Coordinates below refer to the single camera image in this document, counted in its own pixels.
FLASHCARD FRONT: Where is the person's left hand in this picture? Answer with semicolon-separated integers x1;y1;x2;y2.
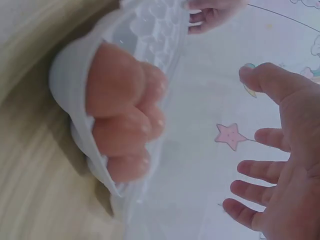
186;0;242;35

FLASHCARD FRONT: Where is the person's right hand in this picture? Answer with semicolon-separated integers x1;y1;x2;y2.
221;62;320;240

